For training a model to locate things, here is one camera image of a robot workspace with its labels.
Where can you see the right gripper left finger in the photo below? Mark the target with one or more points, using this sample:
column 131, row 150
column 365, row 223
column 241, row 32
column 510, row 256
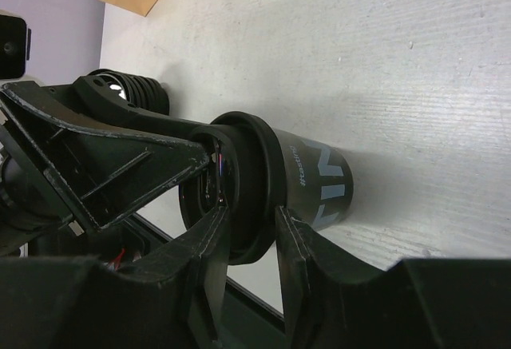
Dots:
column 58, row 302

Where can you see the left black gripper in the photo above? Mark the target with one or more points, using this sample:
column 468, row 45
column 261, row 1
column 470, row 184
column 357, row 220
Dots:
column 79, row 152

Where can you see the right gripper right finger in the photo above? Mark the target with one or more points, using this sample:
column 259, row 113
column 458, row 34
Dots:
column 332, row 299

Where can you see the black cup lid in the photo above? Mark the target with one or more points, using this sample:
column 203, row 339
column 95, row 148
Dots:
column 246, row 174

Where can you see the black coffee cup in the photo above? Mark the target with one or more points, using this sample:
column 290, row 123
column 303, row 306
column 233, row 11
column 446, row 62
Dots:
column 320, row 183

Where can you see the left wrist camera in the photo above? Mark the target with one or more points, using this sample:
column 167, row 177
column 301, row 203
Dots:
column 15, row 43

